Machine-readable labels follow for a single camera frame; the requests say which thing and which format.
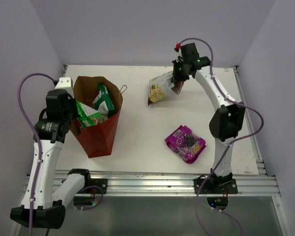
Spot green white chips bag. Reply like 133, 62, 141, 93
75, 101, 104, 131

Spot brown yellow chips bag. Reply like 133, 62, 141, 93
147, 71, 184, 105

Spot dark green snack bag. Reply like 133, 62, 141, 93
92, 83, 116, 118

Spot red brown paper bag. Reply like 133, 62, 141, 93
70, 76, 123, 158

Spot purple candy bag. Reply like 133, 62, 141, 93
165, 125, 207, 164

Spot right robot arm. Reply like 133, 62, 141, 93
173, 43, 245, 194

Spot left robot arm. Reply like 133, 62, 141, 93
10, 89, 92, 229

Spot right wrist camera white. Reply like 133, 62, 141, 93
174, 43, 181, 53

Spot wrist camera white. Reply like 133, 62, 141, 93
174, 43, 181, 53
55, 77, 74, 97

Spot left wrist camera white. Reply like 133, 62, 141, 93
55, 77, 74, 97

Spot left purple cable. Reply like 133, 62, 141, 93
17, 72, 59, 236

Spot purple cable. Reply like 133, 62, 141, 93
17, 72, 59, 236
180, 37, 265, 236

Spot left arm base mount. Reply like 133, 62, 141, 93
83, 178, 108, 196

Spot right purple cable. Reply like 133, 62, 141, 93
180, 37, 265, 236

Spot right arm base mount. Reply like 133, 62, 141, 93
193, 176, 237, 196

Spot aluminium rail frame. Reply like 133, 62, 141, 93
26, 65, 282, 197

